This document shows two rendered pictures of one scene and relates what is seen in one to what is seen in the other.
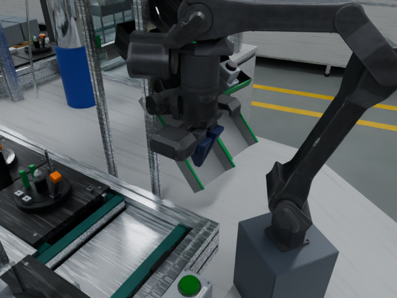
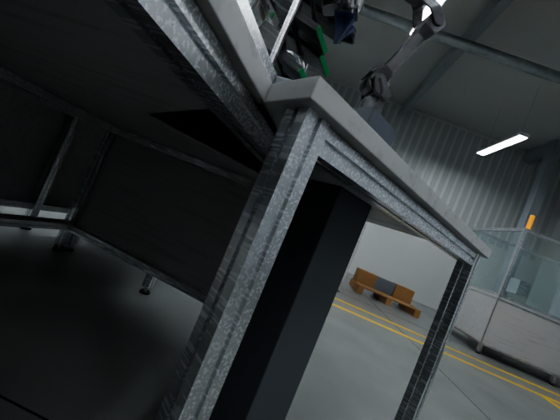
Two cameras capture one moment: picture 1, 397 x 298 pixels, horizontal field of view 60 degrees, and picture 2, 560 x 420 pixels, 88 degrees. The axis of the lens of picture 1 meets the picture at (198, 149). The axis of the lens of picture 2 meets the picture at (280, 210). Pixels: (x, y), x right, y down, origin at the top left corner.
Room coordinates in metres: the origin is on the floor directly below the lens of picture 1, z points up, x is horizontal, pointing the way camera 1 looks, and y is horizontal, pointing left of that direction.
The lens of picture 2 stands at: (-0.29, 0.22, 0.69)
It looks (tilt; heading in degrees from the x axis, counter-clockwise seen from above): 2 degrees up; 342
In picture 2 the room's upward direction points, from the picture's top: 23 degrees clockwise
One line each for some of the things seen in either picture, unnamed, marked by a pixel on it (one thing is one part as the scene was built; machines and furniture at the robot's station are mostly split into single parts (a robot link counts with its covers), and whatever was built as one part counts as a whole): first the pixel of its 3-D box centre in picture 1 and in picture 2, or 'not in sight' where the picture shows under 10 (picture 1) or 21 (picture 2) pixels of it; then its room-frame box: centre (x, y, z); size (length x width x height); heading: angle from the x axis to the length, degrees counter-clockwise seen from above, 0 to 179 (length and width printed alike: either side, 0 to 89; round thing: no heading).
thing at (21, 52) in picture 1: (36, 42); not in sight; (1.92, 0.90, 1.01); 0.24 x 0.24 x 0.13; 57
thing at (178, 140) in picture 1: (199, 106); (350, 7); (0.48, 0.00, 1.33); 0.19 x 0.06 x 0.08; 147
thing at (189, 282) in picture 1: (189, 285); not in sight; (0.42, 0.02, 0.96); 0.04 x 0.04 x 0.02
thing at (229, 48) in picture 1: (201, 58); not in sight; (0.48, 0.00, 1.41); 0.09 x 0.06 x 0.07; 83
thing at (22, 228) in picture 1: (39, 182); not in sight; (0.69, 0.41, 1.01); 0.24 x 0.24 x 0.13; 57
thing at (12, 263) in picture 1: (18, 276); not in sight; (0.39, 0.33, 1.03); 0.01 x 0.01 x 0.08
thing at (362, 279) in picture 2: not in sight; (384, 290); (4.34, -4.00, 0.20); 1.20 x 0.80 x 0.41; 67
